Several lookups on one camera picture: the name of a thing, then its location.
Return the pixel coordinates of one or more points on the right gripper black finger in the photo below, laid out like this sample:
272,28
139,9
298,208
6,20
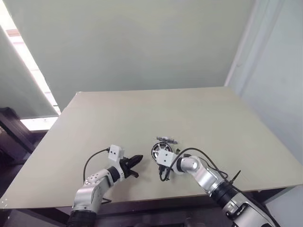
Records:
167,177
162,177

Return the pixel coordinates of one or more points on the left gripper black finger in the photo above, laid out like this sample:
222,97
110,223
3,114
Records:
136,159
134,174

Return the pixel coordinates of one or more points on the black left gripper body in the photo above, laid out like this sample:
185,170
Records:
126,168

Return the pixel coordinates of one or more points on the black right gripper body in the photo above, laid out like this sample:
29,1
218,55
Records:
166,170

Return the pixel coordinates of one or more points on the motor stator housing copper coils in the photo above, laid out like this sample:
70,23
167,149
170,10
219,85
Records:
152,156

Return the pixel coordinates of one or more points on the motor cover with circuit board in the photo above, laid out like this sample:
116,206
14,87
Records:
166,139

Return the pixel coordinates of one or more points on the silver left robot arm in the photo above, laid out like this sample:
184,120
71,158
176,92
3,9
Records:
91,191

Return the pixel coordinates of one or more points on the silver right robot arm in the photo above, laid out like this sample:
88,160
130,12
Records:
208,177

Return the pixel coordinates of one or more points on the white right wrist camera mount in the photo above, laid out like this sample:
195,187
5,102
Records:
165,159

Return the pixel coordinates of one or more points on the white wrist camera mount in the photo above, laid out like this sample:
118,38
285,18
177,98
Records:
115,153
165,159

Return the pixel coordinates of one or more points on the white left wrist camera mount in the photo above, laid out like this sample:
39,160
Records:
115,153

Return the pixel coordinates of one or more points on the metal table corner bracket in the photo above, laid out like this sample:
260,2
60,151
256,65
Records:
3,203

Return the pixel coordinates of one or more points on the white wall conduit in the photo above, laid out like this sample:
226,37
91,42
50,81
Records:
239,47

